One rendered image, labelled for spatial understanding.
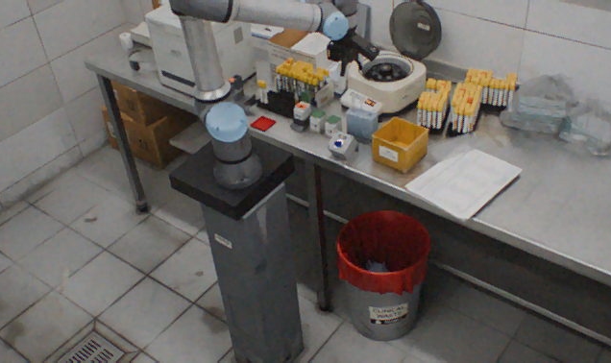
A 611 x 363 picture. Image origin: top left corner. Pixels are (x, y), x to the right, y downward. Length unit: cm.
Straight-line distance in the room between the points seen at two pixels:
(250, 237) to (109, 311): 115
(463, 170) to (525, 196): 21
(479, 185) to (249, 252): 75
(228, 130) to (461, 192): 73
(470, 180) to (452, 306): 92
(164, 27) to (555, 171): 145
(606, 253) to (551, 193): 26
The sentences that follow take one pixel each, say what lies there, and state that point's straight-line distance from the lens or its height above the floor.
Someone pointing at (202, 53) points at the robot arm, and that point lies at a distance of 197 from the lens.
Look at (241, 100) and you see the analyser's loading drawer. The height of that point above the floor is 92.
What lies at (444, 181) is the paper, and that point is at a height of 89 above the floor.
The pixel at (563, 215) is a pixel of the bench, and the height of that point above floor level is 87.
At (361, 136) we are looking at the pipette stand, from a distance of 231.
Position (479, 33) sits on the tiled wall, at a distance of 254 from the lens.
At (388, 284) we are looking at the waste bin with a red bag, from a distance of 249.
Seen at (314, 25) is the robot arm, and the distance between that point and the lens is 190.
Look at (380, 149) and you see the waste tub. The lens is 218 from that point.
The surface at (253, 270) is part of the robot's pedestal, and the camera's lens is 222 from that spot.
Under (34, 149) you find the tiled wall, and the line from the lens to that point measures 384.
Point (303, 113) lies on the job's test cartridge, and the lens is 236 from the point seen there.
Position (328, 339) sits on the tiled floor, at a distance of 282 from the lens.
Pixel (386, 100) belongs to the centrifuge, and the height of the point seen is 95.
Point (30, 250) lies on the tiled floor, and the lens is 356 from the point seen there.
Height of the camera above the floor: 225
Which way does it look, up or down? 40 degrees down
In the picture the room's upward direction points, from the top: 5 degrees counter-clockwise
